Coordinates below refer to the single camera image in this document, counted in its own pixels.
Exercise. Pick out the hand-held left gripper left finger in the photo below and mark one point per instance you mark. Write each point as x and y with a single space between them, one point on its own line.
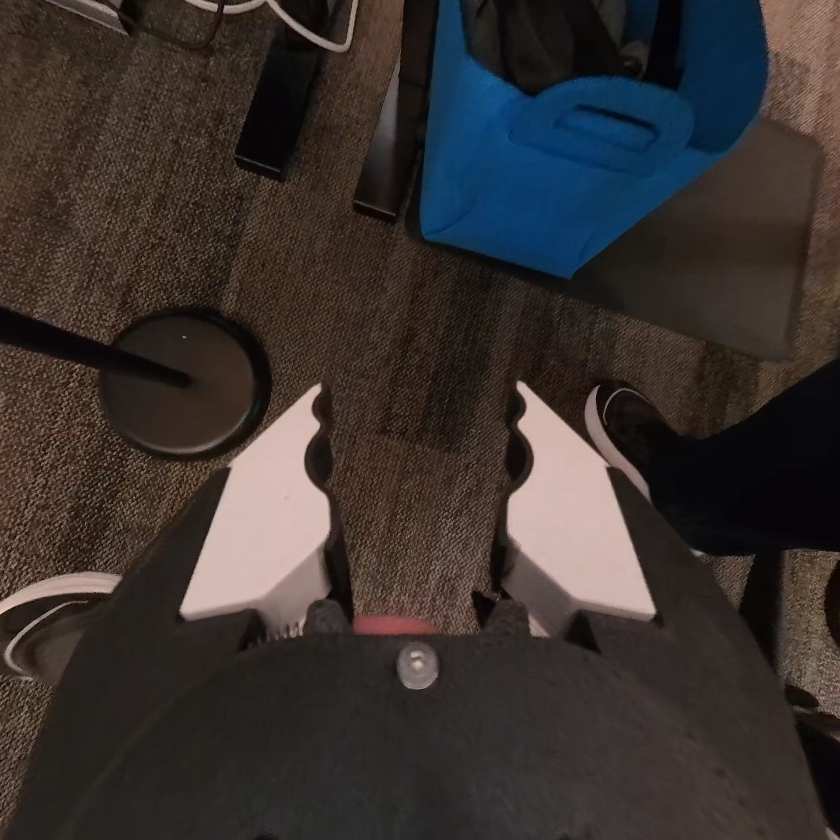
262 525

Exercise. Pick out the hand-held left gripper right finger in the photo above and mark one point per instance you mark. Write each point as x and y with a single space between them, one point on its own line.
577 525

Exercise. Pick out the black desk leg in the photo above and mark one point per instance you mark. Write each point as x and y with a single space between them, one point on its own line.
387 164
275 118

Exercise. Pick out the black round floor stand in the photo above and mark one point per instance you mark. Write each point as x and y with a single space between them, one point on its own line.
190 407

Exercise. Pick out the person's right leg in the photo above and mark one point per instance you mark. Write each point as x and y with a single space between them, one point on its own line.
754 479

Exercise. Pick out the person's left shoe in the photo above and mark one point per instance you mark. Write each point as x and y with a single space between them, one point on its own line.
46 623

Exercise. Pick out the grey flat board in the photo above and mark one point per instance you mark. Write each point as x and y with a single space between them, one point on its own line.
722 262

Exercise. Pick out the blue felt bag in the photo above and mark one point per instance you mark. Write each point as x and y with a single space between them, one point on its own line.
525 197

